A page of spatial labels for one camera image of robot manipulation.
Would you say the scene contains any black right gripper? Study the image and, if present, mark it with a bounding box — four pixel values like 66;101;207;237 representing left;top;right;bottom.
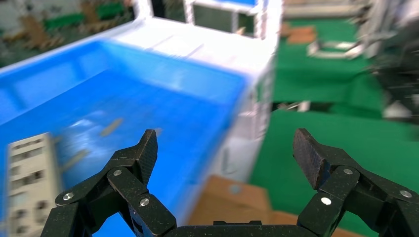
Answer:
373;19;419;109

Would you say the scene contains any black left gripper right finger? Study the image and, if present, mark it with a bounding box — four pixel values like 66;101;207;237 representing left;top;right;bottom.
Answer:
293;128;419;237

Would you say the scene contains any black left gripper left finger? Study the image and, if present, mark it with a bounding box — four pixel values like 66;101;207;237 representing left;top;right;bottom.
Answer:
41;129;177;237

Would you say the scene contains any single metal shield plate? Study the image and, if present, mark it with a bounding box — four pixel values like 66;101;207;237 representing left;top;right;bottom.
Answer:
6;132;63;237

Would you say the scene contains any blue plastic tray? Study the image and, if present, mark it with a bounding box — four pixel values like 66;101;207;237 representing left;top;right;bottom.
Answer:
0;39;248;237

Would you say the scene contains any open brown cardboard box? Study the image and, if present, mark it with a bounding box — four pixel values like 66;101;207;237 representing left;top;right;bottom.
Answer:
186;175;361;237

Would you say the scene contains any brown cardboard piece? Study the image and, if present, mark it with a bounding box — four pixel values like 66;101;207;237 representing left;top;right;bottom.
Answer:
281;24;318;45

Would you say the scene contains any grey tape strip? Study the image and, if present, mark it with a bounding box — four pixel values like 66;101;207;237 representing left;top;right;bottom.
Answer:
60;149;90;172
99;118;125;137

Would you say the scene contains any green table cloth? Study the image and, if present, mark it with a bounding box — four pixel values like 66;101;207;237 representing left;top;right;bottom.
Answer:
250;109;419;237

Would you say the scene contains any stack of metal shield plates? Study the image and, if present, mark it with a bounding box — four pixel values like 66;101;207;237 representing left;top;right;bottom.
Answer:
6;132;64;237

